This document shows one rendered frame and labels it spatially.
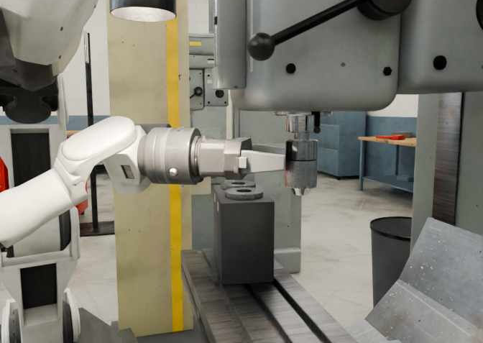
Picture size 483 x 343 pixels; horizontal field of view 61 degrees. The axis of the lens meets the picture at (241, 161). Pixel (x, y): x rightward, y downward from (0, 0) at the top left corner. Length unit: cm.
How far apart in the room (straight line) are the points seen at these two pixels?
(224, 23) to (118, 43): 176
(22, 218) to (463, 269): 74
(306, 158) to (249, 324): 35
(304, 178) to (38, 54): 53
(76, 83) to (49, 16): 883
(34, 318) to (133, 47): 146
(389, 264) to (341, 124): 553
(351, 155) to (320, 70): 750
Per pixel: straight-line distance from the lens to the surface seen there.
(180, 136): 61
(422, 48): 57
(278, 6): 51
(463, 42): 61
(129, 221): 236
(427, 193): 97
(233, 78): 56
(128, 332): 190
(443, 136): 92
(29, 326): 130
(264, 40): 45
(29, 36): 82
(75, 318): 137
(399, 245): 246
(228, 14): 57
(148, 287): 249
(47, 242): 115
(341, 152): 790
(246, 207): 90
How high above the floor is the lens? 131
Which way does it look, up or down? 7 degrees down
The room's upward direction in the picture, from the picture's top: straight up
